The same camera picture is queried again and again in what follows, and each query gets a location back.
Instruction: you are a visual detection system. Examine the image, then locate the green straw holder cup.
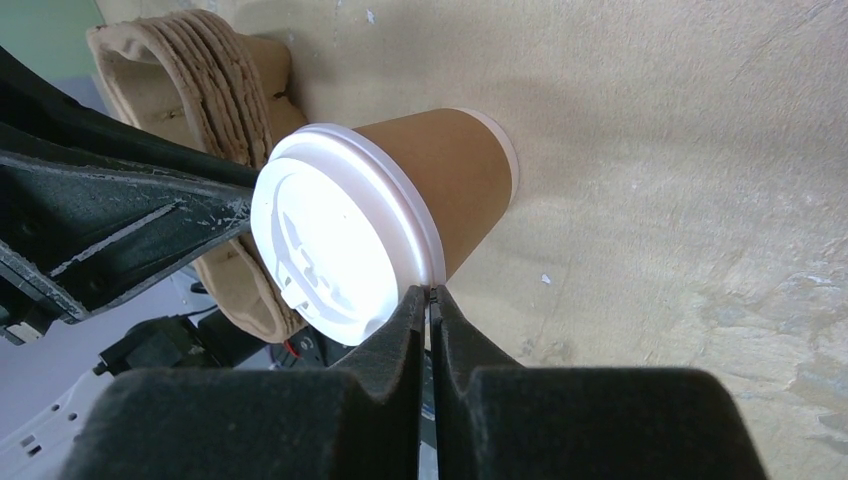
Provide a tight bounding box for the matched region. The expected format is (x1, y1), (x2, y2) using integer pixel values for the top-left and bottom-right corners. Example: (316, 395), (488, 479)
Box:
(1, 0), (103, 81)

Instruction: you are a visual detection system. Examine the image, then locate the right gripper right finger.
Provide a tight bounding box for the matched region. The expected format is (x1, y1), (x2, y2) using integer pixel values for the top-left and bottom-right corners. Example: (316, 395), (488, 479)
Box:
(430, 286), (767, 479)

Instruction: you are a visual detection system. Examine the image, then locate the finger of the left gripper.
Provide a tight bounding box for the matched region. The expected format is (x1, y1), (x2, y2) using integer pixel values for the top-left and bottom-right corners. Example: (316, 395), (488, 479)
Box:
(1, 50), (258, 188)
(1, 151), (251, 325)

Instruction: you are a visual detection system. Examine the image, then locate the brown paper cup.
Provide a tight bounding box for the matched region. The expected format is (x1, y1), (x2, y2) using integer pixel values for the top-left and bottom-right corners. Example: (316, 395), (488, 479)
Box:
(354, 108), (519, 277)

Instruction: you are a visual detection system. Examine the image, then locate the pulp cup carrier tray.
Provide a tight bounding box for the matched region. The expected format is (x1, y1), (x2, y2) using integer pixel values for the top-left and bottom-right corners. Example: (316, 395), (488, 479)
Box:
(87, 9), (307, 344)

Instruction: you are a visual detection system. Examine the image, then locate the white cup lid picked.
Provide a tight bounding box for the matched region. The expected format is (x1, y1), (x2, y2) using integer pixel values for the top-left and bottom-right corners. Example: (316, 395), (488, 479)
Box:
(250, 123), (447, 346)

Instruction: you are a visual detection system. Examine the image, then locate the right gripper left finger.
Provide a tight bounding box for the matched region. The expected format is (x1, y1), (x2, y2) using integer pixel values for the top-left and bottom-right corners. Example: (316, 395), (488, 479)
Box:
(60, 287), (426, 479)

